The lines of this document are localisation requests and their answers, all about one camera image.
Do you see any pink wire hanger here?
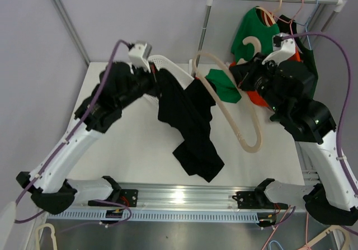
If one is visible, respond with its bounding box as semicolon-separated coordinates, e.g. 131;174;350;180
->
276;0;304;35

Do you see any orange t shirt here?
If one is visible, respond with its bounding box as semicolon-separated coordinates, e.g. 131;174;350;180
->
240;60;307;111

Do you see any pink hanger bottom right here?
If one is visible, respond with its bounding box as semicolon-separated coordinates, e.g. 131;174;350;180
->
261;206;312;250

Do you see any beige plastic hanger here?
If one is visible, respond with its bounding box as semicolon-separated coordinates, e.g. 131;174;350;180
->
192;49;263;153

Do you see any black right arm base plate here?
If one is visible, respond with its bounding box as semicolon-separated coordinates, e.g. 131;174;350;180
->
232;191;289;210

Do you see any black t shirt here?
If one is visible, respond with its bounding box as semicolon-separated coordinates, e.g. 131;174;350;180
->
156;69;224;182

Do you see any blue wire hanger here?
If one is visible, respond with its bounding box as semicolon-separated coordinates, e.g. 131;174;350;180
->
298;0;319;50

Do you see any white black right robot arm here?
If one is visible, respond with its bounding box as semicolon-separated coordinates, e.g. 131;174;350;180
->
229;53;357;226

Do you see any aluminium mounting rail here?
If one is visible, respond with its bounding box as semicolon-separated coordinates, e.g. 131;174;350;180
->
35;174;342;212

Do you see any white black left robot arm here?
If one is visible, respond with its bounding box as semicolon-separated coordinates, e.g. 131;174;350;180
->
16;62;159;215

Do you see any white metal clothes rack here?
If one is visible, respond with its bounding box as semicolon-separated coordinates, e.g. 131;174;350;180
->
197;0;349;60

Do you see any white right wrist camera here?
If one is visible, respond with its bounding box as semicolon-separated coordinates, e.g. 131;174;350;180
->
262;33;296;65

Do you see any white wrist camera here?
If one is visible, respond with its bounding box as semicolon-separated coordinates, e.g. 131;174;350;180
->
262;33;296;65
128;41;152;73

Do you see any beige hanger bottom left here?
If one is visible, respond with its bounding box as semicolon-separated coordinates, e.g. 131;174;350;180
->
34;223;59;250

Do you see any blue hanger bottom right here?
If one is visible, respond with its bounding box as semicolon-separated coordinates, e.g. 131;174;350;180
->
267;240;284;250

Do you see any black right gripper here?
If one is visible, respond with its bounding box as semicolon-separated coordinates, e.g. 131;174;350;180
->
229;52;284;115

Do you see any beige hanger bottom right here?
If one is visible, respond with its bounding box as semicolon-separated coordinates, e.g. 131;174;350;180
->
299;225;351;250

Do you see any white slotted cable duct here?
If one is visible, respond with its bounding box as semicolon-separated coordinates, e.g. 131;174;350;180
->
48;209;259;224

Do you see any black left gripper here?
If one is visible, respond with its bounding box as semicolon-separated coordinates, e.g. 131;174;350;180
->
116;59;171;110

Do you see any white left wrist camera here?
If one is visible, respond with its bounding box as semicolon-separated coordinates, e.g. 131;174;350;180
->
128;41;152;73

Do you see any beige hanger under green shirt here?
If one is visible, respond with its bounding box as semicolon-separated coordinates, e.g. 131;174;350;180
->
256;0;282;27

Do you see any white perforated plastic basket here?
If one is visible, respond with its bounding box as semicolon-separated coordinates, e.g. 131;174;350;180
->
143;55;194;109

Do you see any dark green t shirt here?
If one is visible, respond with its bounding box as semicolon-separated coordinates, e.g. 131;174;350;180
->
277;15;318;98

